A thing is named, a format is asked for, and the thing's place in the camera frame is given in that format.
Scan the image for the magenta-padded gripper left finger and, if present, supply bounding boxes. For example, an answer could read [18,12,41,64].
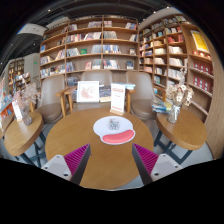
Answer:
[40,143,92,186]

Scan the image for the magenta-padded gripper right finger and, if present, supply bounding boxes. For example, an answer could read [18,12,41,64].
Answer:
[131,143,184,186]

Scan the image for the white mouse pad red wrist rest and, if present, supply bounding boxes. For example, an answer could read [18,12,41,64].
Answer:
[92,115,136,146]

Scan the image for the round wooden side table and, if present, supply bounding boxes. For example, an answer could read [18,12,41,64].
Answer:
[153,108,208,166]
[0,114,16,139]
[3,111,48,168]

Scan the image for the glass vase with pale flowers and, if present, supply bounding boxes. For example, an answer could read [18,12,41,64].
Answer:
[165,68,195,125]

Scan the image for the stack of books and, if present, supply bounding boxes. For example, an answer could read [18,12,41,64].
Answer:
[151,98,173,115]

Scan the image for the beige wooden armchair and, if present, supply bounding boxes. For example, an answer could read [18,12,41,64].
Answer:
[34,74,73,125]
[63,69,133,114]
[125,70,158,122]

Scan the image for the white red standing sign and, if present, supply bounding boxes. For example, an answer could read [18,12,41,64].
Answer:
[109,82,127,117]

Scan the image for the white framed picture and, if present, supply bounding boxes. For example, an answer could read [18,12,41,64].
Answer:
[76,80,101,103]

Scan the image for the dark cover book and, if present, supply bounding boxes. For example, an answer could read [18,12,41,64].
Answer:
[99,85,112,103]

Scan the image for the small white table sign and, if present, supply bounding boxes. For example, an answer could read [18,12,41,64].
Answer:
[11,99,24,123]

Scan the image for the light blue book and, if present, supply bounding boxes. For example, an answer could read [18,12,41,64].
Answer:
[114,82,136,91]

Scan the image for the curved wooden bookshelf with books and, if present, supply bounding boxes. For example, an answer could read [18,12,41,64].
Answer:
[138,14,214,116]

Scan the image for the small distant wooden bookshelf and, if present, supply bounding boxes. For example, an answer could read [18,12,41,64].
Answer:
[7,58,26,96]

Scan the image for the wide wooden bookshelf with books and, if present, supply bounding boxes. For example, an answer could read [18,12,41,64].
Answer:
[39,14,140,79]

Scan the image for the white hanging ceiling panel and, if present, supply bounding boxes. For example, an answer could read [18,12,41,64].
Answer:
[17,22,48,37]

